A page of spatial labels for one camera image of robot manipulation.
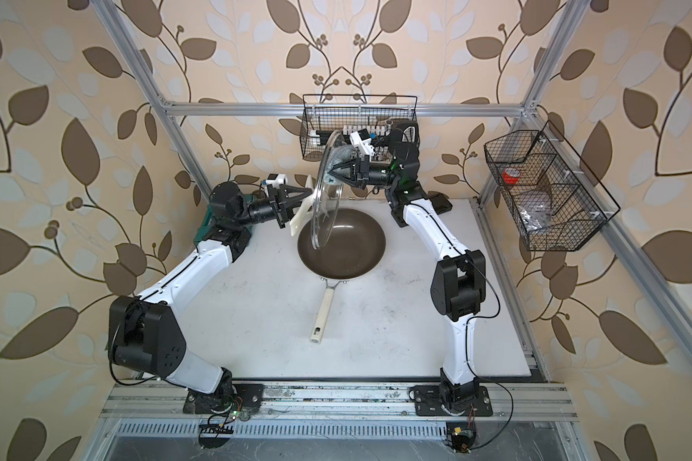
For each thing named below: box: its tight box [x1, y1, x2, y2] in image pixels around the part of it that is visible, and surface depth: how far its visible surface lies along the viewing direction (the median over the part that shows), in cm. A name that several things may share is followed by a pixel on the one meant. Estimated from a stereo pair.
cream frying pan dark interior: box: [297, 208, 387, 280], surface depth 101 cm
